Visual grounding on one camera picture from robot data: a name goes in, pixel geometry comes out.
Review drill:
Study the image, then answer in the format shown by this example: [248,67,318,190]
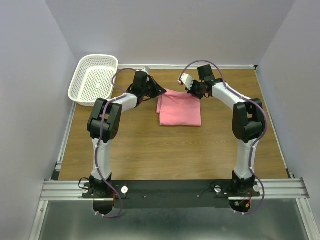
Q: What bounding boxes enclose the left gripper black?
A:
[141,76,166,99]

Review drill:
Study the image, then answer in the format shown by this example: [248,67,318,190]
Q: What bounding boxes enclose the pink t shirt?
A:
[156,89,202,127]

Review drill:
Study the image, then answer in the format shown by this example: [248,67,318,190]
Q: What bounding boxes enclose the white plastic laundry basket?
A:
[68,54,119,107]

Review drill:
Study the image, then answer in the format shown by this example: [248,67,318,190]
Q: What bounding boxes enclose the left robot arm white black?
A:
[84,66,167,198]

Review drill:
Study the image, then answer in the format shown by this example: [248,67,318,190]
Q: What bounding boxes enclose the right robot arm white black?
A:
[179,64,268,196]

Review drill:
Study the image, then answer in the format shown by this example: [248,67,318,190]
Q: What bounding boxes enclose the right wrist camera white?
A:
[178,73,194,90]

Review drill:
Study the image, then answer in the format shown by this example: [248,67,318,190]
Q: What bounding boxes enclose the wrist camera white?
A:
[141,66,151,75]
[178,73,194,90]

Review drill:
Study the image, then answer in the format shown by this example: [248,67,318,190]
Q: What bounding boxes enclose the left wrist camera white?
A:
[141,66,151,75]

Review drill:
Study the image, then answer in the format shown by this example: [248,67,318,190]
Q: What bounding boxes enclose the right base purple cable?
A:
[233,174,265,216]

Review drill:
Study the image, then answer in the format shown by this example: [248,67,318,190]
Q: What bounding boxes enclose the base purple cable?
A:
[233,174,265,216]
[93,179,125,219]

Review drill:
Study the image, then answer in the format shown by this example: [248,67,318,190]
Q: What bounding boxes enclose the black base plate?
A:
[80,179,261,212]

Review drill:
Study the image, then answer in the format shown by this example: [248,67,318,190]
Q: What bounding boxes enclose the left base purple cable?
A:
[93,179,125,219]

